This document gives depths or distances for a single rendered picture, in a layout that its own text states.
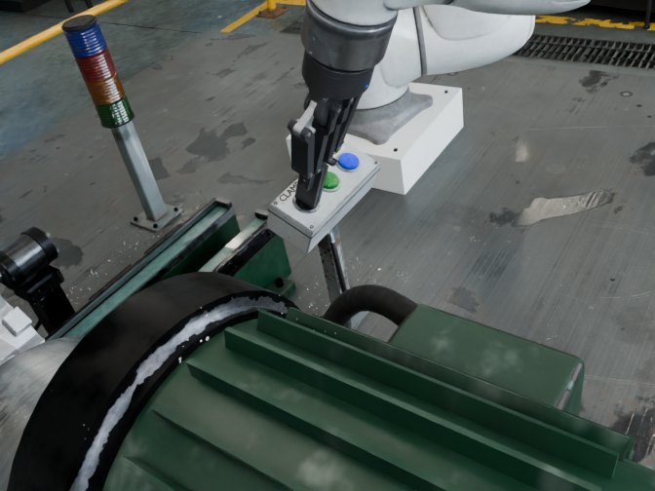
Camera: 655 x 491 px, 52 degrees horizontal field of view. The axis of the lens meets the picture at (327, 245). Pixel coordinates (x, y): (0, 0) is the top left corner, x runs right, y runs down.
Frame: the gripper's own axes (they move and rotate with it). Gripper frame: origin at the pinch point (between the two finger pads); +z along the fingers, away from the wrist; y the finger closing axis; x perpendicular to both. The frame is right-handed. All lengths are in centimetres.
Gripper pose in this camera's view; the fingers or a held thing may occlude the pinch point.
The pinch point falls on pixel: (311, 181)
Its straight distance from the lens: 85.2
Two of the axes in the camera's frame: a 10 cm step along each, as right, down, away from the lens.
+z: -1.8, 6.0, 7.8
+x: 8.1, 5.4, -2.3
